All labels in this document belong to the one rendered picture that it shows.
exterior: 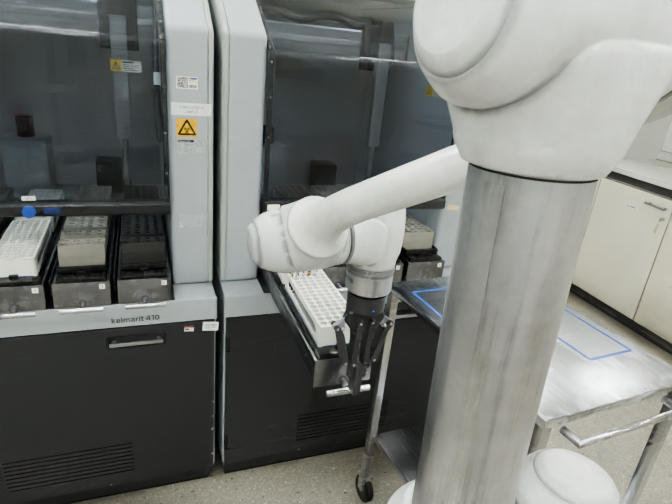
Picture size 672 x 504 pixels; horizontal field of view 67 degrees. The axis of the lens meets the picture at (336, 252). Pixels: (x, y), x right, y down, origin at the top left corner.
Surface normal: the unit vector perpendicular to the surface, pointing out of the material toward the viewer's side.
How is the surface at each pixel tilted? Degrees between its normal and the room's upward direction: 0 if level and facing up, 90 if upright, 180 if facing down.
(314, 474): 0
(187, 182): 90
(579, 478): 7
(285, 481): 0
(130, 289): 90
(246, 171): 90
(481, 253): 89
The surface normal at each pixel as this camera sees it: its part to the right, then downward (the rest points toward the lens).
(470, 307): -0.73, 0.18
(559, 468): 0.25, -0.91
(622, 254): -0.94, 0.04
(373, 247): 0.40, 0.43
